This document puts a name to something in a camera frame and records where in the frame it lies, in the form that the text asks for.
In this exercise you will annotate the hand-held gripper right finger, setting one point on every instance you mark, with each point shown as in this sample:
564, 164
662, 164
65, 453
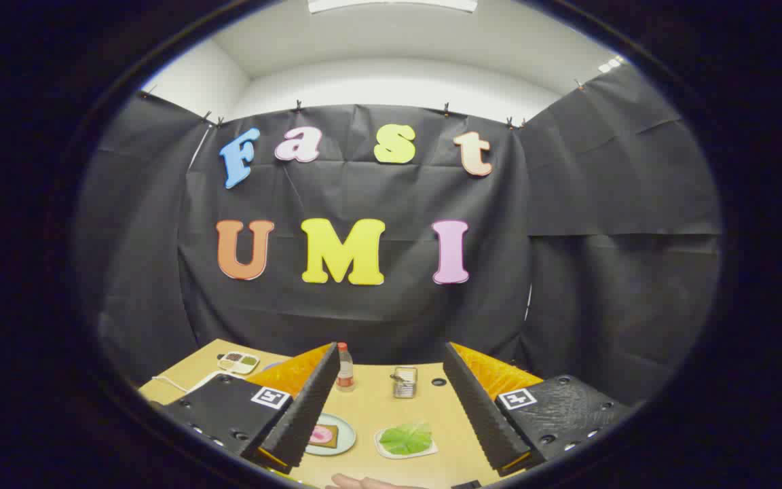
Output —
482, 414

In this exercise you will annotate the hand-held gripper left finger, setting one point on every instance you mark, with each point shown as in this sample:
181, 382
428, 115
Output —
299, 421

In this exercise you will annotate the green lettuce leaf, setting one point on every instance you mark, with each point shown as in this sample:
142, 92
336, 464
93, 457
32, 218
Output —
404, 439

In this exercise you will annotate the pink ham slice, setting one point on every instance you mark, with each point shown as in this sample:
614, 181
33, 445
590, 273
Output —
318, 435

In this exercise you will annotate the bread slice under ham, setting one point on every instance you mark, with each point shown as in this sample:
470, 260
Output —
332, 438

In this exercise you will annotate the pale green round plate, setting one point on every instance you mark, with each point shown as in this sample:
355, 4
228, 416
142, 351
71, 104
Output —
343, 445

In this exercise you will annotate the white square plate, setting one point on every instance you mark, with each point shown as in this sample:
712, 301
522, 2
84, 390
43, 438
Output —
428, 450

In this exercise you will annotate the clear bottle with orange cap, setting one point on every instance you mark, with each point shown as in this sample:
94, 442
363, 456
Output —
345, 372

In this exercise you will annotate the white divided seasoning tray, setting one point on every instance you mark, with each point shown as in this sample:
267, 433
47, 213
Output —
238, 362

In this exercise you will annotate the ceiling light panel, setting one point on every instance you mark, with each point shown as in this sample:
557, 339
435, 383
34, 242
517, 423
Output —
391, 4

